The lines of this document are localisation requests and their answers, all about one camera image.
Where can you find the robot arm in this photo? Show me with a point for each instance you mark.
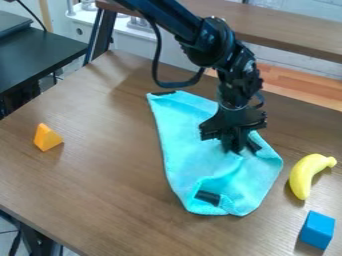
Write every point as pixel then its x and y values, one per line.
pixel 209 40

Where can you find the blue block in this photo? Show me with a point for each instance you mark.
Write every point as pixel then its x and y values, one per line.
pixel 317 230

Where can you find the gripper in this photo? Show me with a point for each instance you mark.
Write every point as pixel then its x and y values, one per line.
pixel 236 120

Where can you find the yellow toy banana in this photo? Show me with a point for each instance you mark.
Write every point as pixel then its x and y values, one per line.
pixel 304 175

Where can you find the orange triangular block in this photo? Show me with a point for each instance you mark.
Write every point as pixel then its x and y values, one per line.
pixel 46 137

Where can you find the black desk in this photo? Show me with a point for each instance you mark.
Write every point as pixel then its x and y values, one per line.
pixel 31 53

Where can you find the turquoise cloth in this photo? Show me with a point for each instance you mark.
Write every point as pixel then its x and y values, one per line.
pixel 200 166

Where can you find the wooden table with black legs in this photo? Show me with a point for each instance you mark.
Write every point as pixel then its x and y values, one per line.
pixel 285 26

